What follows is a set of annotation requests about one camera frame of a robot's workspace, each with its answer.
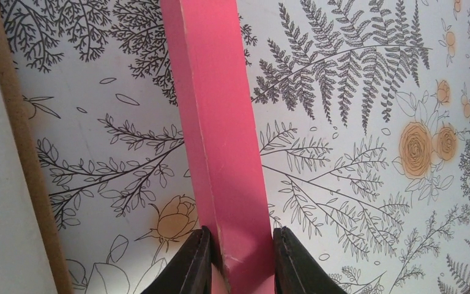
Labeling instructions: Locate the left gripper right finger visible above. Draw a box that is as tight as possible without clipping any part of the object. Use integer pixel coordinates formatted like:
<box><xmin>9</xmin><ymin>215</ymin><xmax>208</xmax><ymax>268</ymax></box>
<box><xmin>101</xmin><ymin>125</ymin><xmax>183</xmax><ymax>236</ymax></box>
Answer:
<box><xmin>273</xmin><ymin>227</ymin><xmax>345</xmax><ymax>294</ymax></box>

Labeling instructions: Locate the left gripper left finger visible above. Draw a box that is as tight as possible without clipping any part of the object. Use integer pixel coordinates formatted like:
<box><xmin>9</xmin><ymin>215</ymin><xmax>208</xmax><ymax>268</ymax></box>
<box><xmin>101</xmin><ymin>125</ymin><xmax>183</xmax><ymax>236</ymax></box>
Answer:
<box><xmin>141</xmin><ymin>226</ymin><xmax>212</xmax><ymax>294</ymax></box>

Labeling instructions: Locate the pink picture frame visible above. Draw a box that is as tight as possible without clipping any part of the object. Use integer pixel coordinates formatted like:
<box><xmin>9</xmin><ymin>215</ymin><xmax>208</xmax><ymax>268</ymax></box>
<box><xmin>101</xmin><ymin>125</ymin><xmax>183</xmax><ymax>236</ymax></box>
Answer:
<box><xmin>161</xmin><ymin>1</ymin><xmax>275</xmax><ymax>293</ymax></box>

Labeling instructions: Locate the floral patterned table mat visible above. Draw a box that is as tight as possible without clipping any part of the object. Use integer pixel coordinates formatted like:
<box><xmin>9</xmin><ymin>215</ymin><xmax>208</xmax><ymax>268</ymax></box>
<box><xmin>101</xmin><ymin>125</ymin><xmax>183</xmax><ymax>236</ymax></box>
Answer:
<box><xmin>0</xmin><ymin>1</ymin><xmax>470</xmax><ymax>293</ymax></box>

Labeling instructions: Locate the brown frame backing board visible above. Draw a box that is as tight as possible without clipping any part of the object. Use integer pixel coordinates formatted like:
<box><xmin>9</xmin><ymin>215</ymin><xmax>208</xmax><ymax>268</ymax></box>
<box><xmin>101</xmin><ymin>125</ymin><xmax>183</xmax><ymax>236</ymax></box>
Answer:
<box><xmin>0</xmin><ymin>14</ymin><xmax>73</xmax><ymax>293</ymax></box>

